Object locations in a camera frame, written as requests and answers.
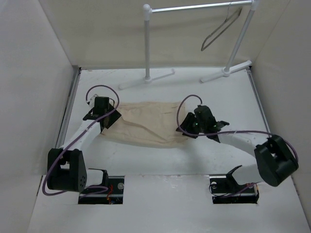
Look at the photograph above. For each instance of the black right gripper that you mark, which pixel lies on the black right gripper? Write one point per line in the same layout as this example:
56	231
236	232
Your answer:
189	119

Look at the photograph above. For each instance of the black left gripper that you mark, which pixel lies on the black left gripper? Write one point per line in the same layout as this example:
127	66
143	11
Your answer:
115	116

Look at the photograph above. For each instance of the beige trousers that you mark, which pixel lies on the beige trousers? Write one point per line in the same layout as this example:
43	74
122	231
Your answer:
148	124

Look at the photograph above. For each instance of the grey wire hanger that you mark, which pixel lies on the grey wire hanger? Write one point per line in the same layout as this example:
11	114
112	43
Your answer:
215	34

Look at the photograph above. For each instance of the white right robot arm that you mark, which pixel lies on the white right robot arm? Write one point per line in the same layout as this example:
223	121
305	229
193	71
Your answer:
275	159

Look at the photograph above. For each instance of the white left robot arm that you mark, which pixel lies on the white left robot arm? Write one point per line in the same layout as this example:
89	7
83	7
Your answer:
67	170

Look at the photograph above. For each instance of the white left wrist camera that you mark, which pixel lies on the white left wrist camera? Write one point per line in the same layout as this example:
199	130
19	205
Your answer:
91	102

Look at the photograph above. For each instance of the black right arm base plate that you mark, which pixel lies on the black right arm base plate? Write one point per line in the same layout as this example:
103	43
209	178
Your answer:
226	190

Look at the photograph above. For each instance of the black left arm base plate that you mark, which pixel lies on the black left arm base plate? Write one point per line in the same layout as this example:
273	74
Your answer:
110	192

